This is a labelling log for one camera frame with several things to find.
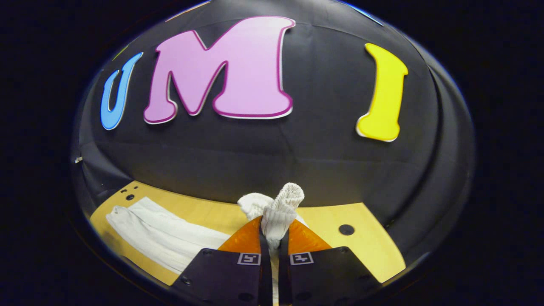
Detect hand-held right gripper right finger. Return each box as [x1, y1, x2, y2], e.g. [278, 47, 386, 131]
[278, 220, 382, 306]

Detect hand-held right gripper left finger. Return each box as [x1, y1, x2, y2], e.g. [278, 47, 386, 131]
[170, 215, 273, 306]

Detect white jeans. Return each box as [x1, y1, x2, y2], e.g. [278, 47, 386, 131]
[106, 182, 306, 306]

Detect black backdrop cloth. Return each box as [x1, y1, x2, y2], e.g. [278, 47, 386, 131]
[70, 0, 476, 282]

